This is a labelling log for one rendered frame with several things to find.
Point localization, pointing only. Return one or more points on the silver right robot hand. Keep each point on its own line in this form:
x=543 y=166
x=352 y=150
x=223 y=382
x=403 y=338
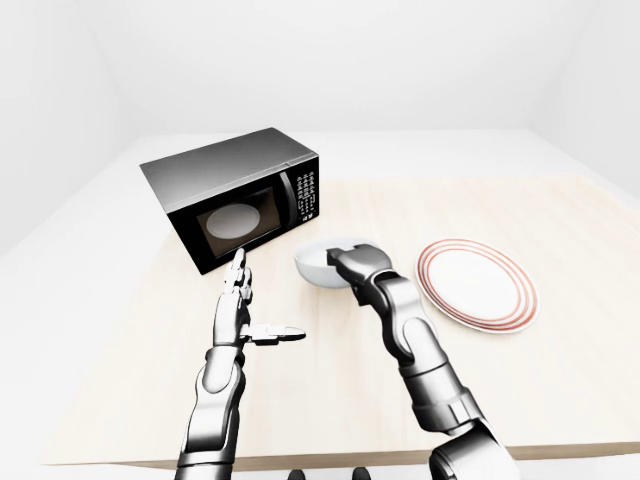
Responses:
x=361 y=267

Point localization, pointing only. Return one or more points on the white plate with red rings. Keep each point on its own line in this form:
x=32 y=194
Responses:
x=475 y=285

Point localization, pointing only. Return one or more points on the white bowl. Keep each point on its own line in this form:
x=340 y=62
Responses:
x=312 y=265

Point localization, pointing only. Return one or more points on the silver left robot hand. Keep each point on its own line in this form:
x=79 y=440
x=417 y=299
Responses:
x=231 y=315

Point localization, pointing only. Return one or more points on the black and silver microwave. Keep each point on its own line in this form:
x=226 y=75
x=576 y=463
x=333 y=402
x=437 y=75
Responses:
x=235 y=195

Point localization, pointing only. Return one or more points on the small dark shape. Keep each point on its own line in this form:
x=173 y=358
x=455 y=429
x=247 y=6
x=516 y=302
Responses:
x=296 y=474

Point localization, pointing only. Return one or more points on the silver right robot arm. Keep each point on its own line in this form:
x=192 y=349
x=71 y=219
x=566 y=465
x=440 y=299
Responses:
x=430 y=380

